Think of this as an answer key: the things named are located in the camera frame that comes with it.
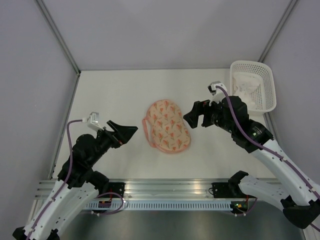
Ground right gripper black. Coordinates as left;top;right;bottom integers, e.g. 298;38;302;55
183;95;236;134

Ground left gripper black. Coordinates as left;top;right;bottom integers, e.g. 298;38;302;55
88;119;138;166

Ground floral mesh laundry bag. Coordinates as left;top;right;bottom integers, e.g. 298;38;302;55
142;99;191;154

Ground white bra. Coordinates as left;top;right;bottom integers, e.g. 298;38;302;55
233;71;262;110

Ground white perforated plastic basket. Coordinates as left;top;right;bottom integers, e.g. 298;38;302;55
229;60;277;116

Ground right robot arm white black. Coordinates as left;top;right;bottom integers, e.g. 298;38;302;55
183;96;320;230

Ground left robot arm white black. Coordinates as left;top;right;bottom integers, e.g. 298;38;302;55
12;114;138;240

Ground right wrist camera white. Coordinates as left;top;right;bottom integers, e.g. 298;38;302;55
207;81;228;105

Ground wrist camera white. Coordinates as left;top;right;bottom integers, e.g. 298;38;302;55
207;81;228;105
81;112;103;132

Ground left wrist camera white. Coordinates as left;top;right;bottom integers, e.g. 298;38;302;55
81;112;103;132

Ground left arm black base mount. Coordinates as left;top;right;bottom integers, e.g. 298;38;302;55
99;182;126;201

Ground white slotted cable duct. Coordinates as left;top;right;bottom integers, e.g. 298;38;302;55
83;200;232;211

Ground aluminium mounting rail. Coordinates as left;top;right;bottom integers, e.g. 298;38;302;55
34;177;283;200

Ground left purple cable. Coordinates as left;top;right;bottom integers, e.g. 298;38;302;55
24;118;126;240

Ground purple cable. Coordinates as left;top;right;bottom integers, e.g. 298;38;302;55
216;85;320;233
24;118;126;240

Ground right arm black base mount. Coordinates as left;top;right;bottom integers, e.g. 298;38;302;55
211;182;241;199

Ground left aluminium frame post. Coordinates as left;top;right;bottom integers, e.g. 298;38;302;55
34;0;81;77

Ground aluminium frame post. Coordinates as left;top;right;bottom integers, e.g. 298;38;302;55
258;0;300;63
34;0;81;77

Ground right aluminium frame post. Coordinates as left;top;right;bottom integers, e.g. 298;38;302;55
258;0;300;63

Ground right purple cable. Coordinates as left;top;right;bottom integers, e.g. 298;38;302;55
216;85;320;233

